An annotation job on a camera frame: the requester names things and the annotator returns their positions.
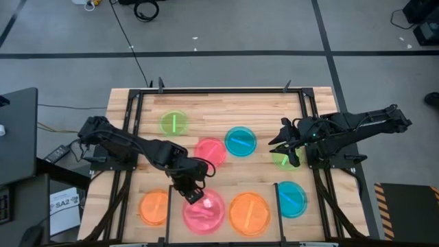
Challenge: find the dark grey desk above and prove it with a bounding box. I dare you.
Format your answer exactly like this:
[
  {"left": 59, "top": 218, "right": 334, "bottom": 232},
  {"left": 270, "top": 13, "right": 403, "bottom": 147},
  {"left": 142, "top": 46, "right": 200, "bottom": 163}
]
[{"left": 0, "top": 87, "right": 38, "bottom": 186}]

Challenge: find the dark rounded object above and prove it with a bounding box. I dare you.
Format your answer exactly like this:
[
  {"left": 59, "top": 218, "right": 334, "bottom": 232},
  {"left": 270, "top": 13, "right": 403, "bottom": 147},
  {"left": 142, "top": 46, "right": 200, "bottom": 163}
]
[{"left": 17, "top": 224, "right": 45, "bottom": 247}]

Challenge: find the dark grey cabinet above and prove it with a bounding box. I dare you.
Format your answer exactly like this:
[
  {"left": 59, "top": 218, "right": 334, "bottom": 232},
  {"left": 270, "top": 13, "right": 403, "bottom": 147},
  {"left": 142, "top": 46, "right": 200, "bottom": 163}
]
[{"left": 0, "top": 173, "right": 51, "bottom": 247}]

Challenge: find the black metal table frame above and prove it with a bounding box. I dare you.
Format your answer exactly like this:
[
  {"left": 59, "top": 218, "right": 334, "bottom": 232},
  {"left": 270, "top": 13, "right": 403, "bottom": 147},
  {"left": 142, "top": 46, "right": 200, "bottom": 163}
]
[{"left": 82, "top": 77, "right": 368, "bottom": 247}]

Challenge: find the white sheet marked SA2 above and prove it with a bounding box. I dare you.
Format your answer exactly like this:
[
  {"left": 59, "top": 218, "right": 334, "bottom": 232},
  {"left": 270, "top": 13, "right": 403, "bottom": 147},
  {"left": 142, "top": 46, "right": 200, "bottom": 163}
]
[{"left": 49, "top": 187, "right": 82, "bottom": 237}]

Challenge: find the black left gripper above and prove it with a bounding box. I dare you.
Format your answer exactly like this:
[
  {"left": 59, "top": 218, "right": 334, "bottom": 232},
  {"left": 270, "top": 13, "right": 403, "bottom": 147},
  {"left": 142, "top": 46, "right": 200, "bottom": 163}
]
[{"left": 167, "top": 156, "right": 209, "bottom": 206}]

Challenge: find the long black floor cable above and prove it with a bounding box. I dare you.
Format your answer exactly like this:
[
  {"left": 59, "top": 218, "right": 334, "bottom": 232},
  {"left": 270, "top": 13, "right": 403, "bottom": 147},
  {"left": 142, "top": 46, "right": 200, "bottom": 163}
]
[{"left": 108, "top": 0, "right": 154, "bottom": 89}]

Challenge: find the black platform with hazard stripes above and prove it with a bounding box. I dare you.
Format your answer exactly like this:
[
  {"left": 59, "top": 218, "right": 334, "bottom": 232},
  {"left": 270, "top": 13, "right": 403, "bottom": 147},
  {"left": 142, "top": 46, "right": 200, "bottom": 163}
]
[{"left": 373, "top": 183, "right": 439, "bottom": 242}]

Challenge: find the black power adapter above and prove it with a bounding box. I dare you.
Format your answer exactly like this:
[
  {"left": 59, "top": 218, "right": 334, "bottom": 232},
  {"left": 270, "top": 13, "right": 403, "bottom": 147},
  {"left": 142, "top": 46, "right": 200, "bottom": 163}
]
[{"left": 43, "top": 144, "right": 71, "bottom": 165}]

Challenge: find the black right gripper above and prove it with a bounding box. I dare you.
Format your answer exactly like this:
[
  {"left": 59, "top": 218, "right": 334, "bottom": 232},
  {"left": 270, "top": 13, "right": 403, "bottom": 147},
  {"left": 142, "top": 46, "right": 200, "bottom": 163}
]
[{"left": 268, "top": 116, "right": 322, "bottom": 153}]

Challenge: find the translucent pink plastic plate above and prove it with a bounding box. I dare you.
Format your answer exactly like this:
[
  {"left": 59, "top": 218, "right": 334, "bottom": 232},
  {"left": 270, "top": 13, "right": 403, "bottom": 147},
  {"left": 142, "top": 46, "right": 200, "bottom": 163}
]
[
  {"left": 193, "top": 137, "right": 228, "bottom": 169},
  {"left": 182, "top": 188, "right": 227, "bottom": 236}
]

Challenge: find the person's shoe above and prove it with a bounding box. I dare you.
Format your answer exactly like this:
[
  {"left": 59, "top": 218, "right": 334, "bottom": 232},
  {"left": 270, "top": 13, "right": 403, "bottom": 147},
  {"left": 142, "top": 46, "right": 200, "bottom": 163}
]
[{"left": 423, "top": 91, "right": 439, "bottom": 108}]

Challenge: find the translucent green plastic plate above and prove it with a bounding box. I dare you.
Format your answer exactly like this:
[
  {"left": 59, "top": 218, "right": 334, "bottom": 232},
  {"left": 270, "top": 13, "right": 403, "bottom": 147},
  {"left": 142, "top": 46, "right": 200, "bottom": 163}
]
[
  {"left": 271, "top": 143, "right": 305, "bottom": 172},
  {"left": 159, "top": 109, "right": 190, "bottom": 137}
]

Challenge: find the black panel with buttons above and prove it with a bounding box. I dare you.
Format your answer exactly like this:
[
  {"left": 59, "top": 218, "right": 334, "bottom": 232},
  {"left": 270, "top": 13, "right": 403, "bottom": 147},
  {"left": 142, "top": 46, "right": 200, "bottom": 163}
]
[{"left": 0, "top": 185, "right": 14, "bottom": 226}]

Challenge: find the black equipment case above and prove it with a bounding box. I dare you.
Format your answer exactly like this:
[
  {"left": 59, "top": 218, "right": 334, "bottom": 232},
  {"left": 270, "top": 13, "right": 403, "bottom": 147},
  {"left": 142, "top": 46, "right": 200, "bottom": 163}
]
[
  {"left": 413, "top": 20, "right": 439, "bottom": 47},
  {"left": 403, "top": 0, "right": 439, "bottom": 25}
]

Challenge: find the translucent orange plastic plate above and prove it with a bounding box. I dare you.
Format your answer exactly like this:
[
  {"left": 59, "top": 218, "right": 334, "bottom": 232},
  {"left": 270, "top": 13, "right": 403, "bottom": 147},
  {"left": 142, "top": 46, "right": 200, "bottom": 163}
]
[
  {"left": 228, "top": 191, "right": 272, "bottom": 237},
  {"left": 138, "top": 189, "right": 171, "bottom": 227}
]

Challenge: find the translucent teal plastic plate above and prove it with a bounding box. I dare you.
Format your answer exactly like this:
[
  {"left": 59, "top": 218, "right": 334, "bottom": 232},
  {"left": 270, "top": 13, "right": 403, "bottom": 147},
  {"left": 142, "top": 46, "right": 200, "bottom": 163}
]
[
  {"left": 224, "top": 126, "right": 258, "bottom": 158},
  {"left": 276, "top": 180, "right": 309, "bottom": 219}
]

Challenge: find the coiled black cable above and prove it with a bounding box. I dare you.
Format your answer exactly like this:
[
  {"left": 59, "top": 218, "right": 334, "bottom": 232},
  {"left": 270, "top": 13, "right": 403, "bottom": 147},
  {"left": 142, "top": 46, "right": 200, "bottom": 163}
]
[{"left": 132, "top": 0, "right": 161, "bottom": 23}]

